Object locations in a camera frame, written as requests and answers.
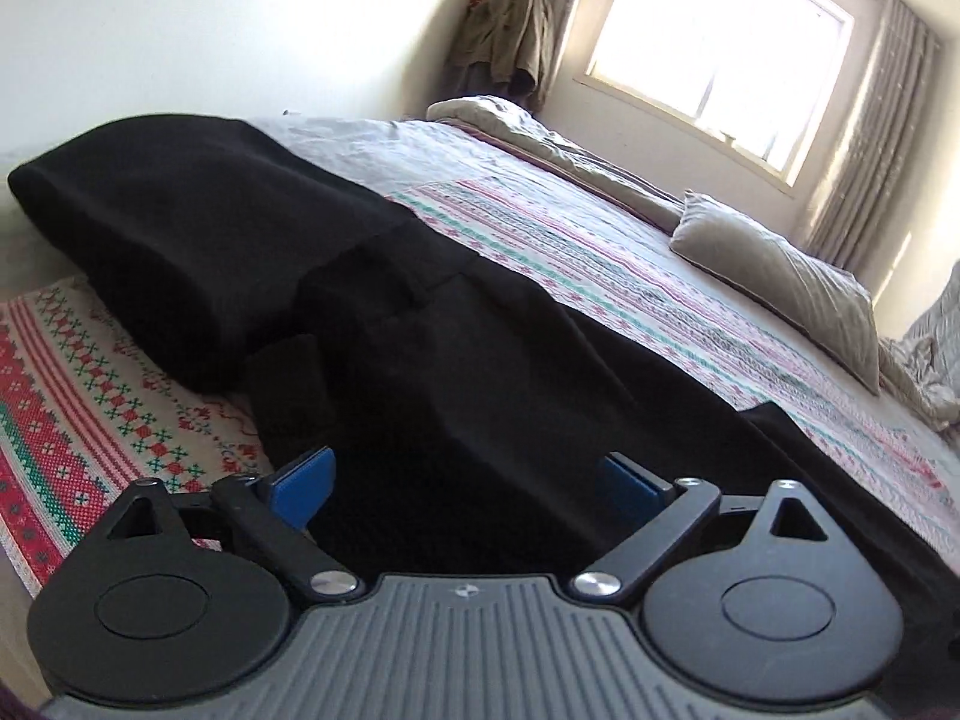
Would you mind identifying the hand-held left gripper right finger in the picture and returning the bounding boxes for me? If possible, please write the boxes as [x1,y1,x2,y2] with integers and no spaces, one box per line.
[568,452,833,605]

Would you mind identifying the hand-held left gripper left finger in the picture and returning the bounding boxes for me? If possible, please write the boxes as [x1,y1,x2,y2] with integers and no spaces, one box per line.
[105,446,361,602]

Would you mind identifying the black pants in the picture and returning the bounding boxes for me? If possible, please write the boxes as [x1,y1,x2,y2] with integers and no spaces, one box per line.
[244,221,960,661]

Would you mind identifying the thick folded black garment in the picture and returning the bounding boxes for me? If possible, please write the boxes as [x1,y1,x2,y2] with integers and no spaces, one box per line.
[7,115,425,395]

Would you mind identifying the grey pillow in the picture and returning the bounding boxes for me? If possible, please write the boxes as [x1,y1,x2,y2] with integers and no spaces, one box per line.
[669,191,882,396]

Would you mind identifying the grey bed sheet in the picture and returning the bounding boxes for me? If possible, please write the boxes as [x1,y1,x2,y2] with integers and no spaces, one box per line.
[244,116,680,241]

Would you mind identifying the window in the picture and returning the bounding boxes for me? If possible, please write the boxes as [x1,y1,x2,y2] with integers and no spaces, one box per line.
[576,0,857,198]

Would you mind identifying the hanging khaki jacket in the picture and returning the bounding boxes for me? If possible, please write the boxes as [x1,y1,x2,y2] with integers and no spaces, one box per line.
[446,0,557,115]

